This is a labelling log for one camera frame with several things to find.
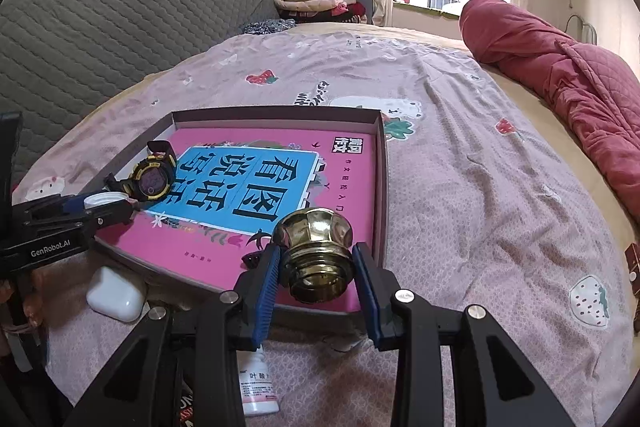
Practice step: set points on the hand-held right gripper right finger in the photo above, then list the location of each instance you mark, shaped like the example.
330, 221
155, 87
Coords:
370, 302

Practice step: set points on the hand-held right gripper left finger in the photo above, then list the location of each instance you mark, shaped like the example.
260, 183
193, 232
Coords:
262, 297

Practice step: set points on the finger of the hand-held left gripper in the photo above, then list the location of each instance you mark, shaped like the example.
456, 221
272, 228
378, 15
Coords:
72, 204
112, 216

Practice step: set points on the white ribbed jar lid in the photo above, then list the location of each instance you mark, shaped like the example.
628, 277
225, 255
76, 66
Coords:
107, 198

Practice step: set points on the black hair clip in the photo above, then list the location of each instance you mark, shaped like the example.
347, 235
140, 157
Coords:
250, 259

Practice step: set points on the black and yellow wristwatch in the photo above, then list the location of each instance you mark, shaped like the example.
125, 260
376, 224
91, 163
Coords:
150, 182

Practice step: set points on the brass knob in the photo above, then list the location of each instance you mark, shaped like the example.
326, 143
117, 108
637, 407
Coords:
312, 252

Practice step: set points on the white earbud case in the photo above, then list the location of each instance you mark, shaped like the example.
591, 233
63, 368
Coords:
112, 294

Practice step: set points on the white pill bottle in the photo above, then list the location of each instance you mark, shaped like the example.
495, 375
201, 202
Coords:
257, 387

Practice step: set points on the grey shallow cardboard box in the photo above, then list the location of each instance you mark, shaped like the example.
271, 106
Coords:
381, 187

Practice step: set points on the red lighter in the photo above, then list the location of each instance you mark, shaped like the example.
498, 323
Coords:
186, 407

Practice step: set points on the person's left hand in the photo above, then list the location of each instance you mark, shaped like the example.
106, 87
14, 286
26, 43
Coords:
34, 322

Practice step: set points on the pink and blue book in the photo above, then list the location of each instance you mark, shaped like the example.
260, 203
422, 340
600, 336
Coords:
345, 187

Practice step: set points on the pink printed blanket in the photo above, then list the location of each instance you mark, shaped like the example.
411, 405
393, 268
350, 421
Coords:
475, 207

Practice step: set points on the grey quilted headboard cover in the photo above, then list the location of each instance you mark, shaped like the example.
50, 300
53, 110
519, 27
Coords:
100, 47

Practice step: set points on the dark patterned cloth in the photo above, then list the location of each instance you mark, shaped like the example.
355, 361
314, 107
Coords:
267, 27

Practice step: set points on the brown wooden object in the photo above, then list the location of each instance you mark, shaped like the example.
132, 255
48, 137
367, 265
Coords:
633, 267

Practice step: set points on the pink folded garment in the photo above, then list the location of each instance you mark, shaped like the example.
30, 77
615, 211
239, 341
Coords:
310, 4

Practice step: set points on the red quilted blanket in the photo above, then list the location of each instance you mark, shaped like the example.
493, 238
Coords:
565, 77

